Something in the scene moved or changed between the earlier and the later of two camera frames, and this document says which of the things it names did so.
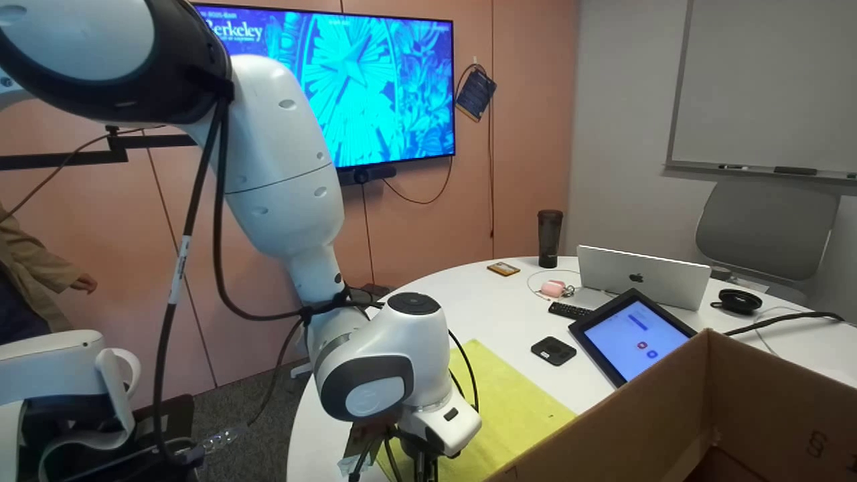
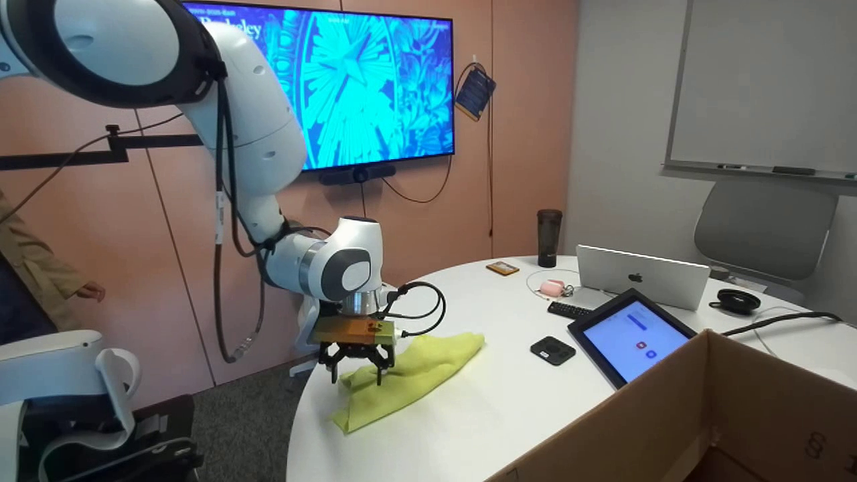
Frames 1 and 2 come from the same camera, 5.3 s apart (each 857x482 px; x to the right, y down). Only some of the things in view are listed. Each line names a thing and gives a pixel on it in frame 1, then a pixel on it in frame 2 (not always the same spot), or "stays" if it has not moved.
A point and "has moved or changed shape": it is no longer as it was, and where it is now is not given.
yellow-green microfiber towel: [512, 417] has moved or changed shape
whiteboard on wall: [763, 87] stays
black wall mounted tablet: [476, 89] stays
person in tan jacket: [34, 279] stays
